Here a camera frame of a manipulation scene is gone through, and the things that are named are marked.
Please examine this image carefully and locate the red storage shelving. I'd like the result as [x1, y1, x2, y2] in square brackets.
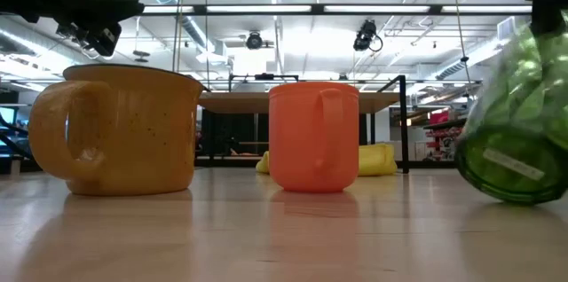
[423, 111, 468, 162]

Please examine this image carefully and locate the black table frame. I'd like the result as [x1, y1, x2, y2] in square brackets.
[0, 153, 458, 175]

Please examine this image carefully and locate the yellow cloth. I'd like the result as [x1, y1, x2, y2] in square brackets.
[256, 143, 398, 177]

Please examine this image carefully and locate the black overhead frame bar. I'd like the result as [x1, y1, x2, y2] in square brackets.
[141, 3, 533, 17]

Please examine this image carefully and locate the lit computer screen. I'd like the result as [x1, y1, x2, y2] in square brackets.
[0, 106, 17, 126]

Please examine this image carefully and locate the green faceted tumbler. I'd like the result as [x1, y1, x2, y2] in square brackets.
[454, 11, 568, 206]

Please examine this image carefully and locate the wooden shelf with black legs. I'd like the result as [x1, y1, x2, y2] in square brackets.
[197, 74, 409, 175]

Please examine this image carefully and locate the yellow speckled mug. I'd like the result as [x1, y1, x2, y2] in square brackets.
[28, 63, 209, 198]

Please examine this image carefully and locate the orange plastic mug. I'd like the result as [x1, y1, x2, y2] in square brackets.
[268, 81, 360, 193]

